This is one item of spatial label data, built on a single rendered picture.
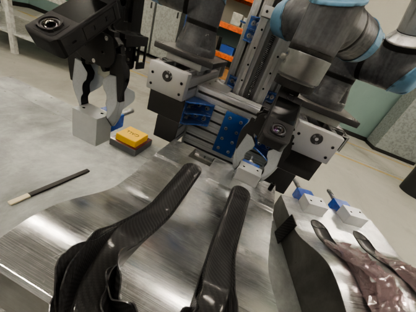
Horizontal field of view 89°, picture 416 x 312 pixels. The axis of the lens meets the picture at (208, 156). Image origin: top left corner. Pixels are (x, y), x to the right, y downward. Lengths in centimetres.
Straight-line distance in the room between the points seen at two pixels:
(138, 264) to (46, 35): 26
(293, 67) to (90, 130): 35
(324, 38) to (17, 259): 44
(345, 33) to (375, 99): 586
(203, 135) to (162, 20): 511
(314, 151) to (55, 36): 64
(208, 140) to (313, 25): 59
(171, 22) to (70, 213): 559
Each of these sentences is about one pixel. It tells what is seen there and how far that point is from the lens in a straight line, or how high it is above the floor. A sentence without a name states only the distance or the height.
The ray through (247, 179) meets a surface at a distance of 45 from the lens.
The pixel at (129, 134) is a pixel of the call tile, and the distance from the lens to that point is 60.
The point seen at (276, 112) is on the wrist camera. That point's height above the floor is 106.
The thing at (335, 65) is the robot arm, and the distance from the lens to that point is 81.
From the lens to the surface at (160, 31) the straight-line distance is 587.
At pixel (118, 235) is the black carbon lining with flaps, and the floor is 92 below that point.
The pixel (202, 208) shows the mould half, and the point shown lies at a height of 88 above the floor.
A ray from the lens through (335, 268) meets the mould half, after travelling 41.
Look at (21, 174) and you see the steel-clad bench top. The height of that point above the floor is 80.
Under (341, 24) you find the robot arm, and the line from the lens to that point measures 40.
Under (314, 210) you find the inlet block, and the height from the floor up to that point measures 87.
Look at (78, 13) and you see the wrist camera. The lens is 35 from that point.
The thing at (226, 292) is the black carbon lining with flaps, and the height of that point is 92.
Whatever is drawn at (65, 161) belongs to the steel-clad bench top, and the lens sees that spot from 55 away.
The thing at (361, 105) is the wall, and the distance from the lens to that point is 620.
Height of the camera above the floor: 114
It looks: 30 degrees down
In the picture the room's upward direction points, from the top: 21 degrees clockwise
